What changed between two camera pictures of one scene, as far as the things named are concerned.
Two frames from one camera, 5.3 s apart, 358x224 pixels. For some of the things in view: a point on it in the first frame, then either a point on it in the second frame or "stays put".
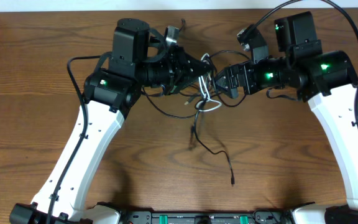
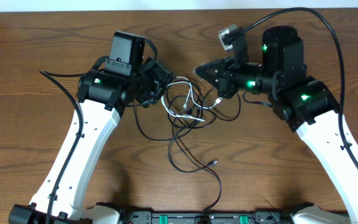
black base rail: [206, 218] stays put
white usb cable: [205, 93] to [191, 90]
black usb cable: [197, 114] to [188, 155]
